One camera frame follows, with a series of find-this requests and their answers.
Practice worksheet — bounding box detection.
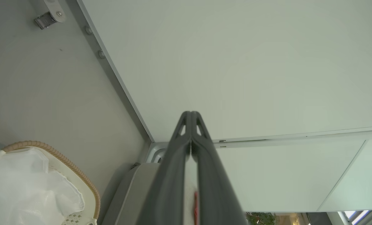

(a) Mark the red and white jersey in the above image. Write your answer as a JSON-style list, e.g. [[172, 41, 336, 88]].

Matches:
[[184, 146, 200, 225]]

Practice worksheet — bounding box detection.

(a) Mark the grey fabric sofa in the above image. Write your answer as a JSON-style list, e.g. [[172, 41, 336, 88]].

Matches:
[[100, 162, 162, 225]]

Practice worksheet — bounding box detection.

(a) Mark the white laundry basket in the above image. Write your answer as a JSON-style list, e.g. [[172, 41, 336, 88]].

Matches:
[[0, 140, 101, 225]]

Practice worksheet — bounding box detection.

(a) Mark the grey partition support bracket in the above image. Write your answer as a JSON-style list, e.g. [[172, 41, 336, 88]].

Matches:
[[146, 142, 169, 163]]

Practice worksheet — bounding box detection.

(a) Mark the bright window with frame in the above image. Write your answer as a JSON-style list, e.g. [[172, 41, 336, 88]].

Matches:
[[338, 210, 372, 225]]

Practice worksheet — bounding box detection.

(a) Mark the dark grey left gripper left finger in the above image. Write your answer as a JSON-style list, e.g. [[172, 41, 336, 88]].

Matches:
[[136, 111, 193, 225]]

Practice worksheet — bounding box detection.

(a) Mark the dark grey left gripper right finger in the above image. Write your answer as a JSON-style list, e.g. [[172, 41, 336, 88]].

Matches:
[[191, 111, 248, 225]]

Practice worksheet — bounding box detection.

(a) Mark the white cloth in basket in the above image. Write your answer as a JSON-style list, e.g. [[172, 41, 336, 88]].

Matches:
[[0, 147, 86, 225]]

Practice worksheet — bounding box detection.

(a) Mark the green potted plant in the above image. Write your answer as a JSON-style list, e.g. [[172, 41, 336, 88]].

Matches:
[[246, 212, 279, 225]]

